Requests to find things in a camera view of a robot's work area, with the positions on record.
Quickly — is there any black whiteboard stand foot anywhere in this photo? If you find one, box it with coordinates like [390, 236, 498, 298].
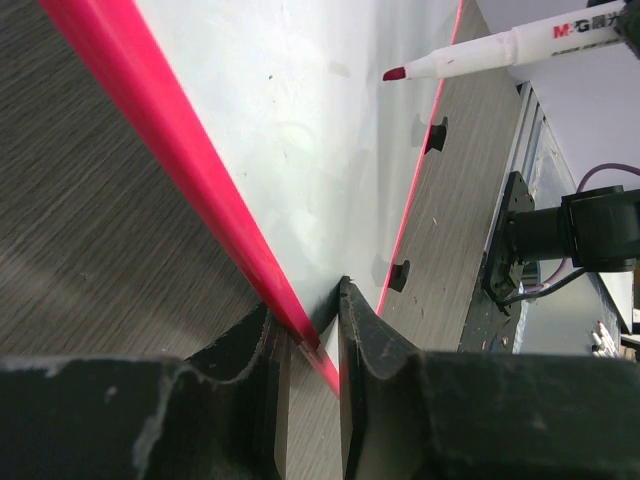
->
[388, 260, 411, 292]
[425, 117, 448, 153]

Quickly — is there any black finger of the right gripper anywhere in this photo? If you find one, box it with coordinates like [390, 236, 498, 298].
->
[617, 0, 640, 59]

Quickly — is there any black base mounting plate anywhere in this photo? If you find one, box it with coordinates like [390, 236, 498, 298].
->
[458, 171, 535, 353]

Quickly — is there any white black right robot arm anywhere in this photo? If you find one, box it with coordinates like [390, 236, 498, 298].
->
[503, 1, 639, 272]

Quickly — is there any white marker with pink cap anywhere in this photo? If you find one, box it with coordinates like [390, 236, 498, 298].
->
[382, 1, 625, 81]

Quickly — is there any pink framed whiteboard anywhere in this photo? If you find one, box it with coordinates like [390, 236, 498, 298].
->
[43, 1, 462, 389]

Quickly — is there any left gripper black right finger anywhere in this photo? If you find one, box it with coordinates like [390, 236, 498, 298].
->
[338, 277, 639, 479]

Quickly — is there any black left whiteboard stand foot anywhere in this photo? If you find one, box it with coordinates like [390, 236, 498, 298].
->
[388, 260, 411, 292]

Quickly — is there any black right whiteboard stand foot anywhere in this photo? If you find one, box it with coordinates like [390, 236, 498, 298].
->
[425, 117, 448, 153]

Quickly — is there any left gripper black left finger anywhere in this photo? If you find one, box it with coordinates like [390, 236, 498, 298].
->
[1, 305, 290, 479]

